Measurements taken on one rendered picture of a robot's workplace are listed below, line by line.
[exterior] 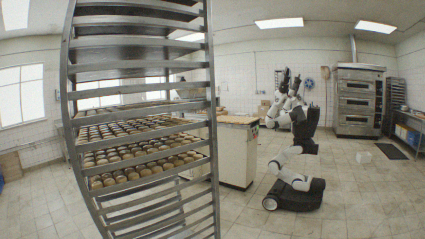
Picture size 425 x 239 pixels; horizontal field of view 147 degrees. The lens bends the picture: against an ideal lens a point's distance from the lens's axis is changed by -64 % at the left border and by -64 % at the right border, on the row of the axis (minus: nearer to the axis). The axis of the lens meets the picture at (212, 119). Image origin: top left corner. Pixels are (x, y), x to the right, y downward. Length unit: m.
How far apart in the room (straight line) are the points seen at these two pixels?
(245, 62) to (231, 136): 4.45
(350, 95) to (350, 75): 0.51
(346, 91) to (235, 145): 3.57
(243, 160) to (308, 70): 4.34
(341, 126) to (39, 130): 7.35
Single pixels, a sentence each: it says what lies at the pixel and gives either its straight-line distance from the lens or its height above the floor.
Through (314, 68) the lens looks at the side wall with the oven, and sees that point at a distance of 5.87.
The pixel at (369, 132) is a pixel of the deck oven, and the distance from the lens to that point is 5.32.
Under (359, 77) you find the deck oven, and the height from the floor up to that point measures 1.66.
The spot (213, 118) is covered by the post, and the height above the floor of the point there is 1.16.
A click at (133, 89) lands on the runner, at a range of 0.65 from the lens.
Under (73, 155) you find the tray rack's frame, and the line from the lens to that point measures 0.63.
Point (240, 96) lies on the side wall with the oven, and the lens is 6.28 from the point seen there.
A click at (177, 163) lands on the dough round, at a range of 0.82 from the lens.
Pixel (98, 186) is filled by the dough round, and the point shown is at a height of 0.97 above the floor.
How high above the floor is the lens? 1.30
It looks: 10 degrees down
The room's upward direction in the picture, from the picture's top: 3 degrees counter-clockwise
